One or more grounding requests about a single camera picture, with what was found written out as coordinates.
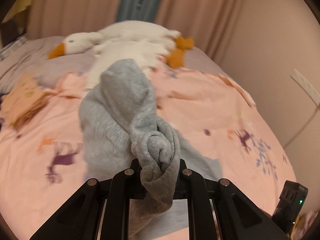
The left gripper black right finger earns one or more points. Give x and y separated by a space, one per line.
219 210

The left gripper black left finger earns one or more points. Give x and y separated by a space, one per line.
97 210

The grey sweatshirt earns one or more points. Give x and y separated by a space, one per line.
119 122

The right hand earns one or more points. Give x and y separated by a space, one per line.
302 224

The pink printed bed cover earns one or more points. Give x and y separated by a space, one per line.
43 163

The folded orange garment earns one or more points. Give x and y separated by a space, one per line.
22 103

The grey purple pillow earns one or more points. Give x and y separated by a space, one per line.
31 57

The white goose plush toy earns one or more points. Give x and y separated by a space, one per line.
135 31

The plaid pillow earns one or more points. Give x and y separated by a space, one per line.
11 47

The beige curtain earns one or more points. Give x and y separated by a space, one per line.
209 22

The teal curtain strip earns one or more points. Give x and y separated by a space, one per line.
139 10

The white wall socket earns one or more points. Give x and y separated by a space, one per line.
306 85

